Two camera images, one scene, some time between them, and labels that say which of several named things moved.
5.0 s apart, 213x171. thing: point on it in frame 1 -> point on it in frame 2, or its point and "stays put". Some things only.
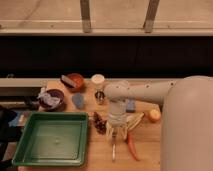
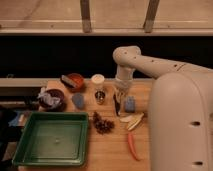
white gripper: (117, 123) -> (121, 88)
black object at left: (8, 134) stays put
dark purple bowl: (53, 93) stays put
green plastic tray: (53, 139) stays put
